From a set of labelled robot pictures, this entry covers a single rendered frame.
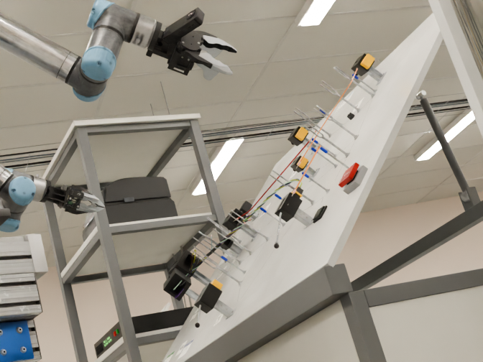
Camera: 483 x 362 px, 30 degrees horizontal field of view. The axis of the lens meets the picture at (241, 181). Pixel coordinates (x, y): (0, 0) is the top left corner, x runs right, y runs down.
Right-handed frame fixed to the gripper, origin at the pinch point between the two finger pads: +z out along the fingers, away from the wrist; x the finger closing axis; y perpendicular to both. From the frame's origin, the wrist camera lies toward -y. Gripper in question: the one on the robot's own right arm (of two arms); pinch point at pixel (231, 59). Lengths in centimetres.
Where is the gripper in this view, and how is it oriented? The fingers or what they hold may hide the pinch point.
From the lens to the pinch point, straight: 221.4
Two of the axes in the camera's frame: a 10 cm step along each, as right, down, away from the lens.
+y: -3.8, 6.2, 6.9
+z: 9.2, 3.3, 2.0
